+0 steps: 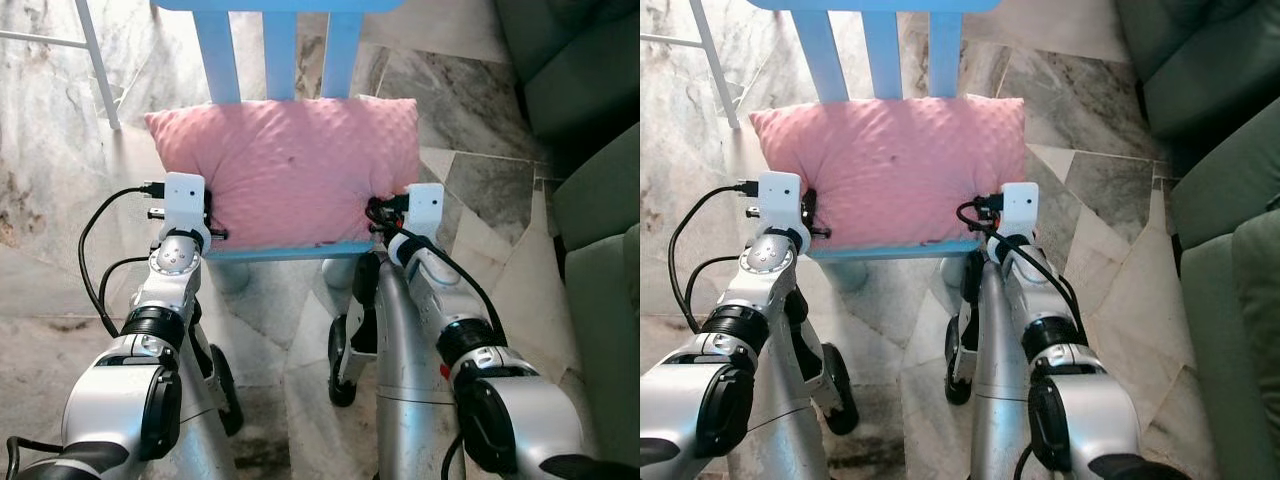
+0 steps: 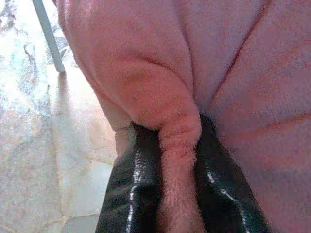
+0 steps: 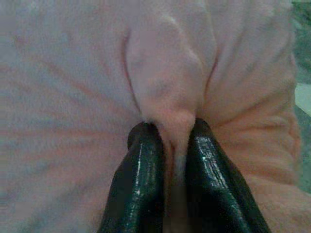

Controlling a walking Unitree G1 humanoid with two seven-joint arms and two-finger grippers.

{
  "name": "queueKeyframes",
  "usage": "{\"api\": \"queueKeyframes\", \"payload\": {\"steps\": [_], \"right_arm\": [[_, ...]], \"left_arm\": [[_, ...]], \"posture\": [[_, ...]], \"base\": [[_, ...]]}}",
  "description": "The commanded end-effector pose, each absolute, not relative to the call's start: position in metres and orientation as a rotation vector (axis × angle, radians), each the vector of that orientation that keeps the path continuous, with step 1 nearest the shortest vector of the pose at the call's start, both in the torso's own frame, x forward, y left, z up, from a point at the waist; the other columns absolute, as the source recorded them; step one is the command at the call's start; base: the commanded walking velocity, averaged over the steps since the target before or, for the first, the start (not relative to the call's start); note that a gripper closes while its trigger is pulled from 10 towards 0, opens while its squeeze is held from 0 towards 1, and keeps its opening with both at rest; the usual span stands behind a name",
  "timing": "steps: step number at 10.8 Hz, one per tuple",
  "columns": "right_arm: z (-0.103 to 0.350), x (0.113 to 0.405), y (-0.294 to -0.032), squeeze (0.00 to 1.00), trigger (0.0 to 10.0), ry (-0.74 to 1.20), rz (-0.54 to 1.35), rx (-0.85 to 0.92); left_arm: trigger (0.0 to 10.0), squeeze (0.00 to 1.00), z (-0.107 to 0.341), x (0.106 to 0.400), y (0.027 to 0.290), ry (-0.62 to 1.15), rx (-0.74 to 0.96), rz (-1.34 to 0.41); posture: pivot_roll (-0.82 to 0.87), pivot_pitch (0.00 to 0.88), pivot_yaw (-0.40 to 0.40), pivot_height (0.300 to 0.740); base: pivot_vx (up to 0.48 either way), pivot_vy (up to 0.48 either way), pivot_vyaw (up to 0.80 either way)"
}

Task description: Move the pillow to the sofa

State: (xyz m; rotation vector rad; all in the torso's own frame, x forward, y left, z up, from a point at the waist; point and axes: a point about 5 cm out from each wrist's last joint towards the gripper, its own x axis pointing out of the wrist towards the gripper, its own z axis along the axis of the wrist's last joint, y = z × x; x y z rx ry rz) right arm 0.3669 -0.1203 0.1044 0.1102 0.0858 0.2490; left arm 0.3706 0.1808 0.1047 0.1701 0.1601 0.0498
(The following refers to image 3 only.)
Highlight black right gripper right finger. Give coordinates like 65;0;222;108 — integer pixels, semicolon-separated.
186;117;272;233

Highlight pink fluffy pillow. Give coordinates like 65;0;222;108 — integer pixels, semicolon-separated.
0;0;311;233

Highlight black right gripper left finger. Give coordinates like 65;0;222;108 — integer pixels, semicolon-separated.
97;122;168;233

